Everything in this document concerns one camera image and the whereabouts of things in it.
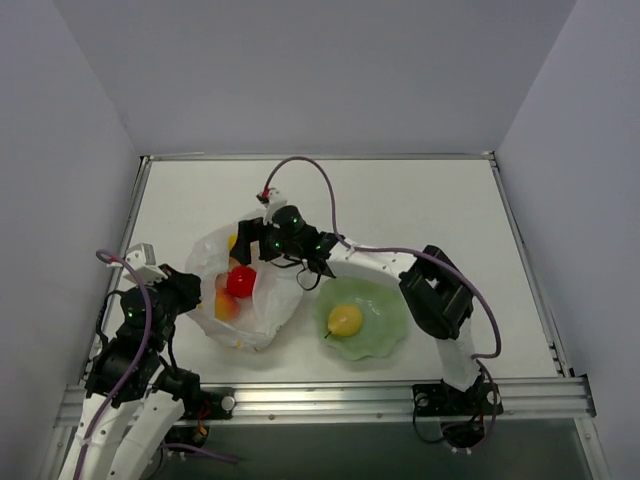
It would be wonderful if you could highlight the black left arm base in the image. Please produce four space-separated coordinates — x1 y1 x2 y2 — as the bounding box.
163 387 236 455

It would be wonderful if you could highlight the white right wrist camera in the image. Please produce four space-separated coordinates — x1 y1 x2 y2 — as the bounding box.
256 187 287 225

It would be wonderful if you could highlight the white plastic bag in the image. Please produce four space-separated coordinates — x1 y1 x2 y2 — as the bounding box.
186 222 303 352

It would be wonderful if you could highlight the yellow fake lemon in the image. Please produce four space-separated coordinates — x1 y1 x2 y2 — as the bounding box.
227 235 237 251

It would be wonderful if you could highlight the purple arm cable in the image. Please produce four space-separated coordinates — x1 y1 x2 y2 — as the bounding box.
74 248 154 451
262 155 504 361

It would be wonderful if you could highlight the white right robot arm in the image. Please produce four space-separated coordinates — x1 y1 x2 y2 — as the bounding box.
231 205 482 413

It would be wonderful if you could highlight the pink yellow fake peach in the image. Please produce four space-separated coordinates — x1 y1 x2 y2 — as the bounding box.
214 288 241 322

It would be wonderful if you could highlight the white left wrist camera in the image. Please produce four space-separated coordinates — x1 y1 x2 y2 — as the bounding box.
124 243 167 286

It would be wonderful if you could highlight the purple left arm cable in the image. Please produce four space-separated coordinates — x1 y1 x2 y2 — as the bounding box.
74 248 154 451

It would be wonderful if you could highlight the red fake apple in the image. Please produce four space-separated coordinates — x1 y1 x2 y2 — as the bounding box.
226 265 257 299

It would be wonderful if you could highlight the yellow fake pear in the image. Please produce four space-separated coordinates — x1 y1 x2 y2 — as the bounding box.
325 304 364 338

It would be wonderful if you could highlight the aluminium table frame rail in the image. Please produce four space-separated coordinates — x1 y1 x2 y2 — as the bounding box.
54 152 599 426

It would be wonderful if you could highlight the green glass plate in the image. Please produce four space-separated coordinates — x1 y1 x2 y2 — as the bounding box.
312 277 408 361

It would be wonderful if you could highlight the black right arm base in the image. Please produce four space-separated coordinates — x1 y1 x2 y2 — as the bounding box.
411 380 504 455

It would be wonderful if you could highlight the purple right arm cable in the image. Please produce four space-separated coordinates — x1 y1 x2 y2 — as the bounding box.
262 155 504 361

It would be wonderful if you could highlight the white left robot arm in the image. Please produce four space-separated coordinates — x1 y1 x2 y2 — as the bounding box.
59 264 205 479

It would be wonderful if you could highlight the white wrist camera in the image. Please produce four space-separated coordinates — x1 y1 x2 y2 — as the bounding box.
256 187 287 225
124 243 167 286

